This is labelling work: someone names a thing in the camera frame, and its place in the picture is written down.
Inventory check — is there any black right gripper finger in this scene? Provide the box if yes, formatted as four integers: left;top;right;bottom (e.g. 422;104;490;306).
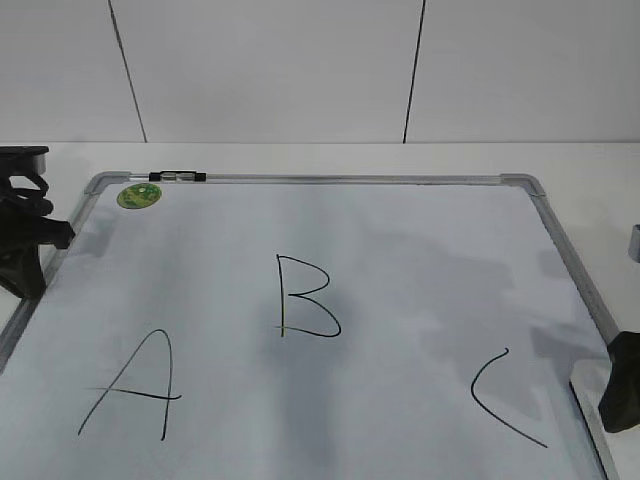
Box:
598;331;639;433

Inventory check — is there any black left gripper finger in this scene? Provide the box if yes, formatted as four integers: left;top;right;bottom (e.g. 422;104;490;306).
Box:
1;244;46;299

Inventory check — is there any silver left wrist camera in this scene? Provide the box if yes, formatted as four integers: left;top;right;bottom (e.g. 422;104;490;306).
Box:
0;146;49;177

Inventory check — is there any black clear marker pen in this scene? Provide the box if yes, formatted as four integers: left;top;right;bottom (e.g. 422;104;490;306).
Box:
148;170;207;183

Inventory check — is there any green round magnet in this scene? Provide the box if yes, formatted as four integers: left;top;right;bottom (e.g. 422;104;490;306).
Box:
116;183;162;210

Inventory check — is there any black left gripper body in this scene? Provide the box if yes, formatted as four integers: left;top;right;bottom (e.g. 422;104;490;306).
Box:
1;164;75;252

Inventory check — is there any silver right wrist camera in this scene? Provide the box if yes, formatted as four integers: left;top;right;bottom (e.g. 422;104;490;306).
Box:
628;224;640;263

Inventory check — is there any whiteboard with aluminium frame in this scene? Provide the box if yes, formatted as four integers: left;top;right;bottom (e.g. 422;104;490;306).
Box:
1;172;639;479

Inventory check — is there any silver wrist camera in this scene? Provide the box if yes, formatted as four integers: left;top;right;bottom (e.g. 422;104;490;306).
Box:
628;224;640;263
0;146;49;177

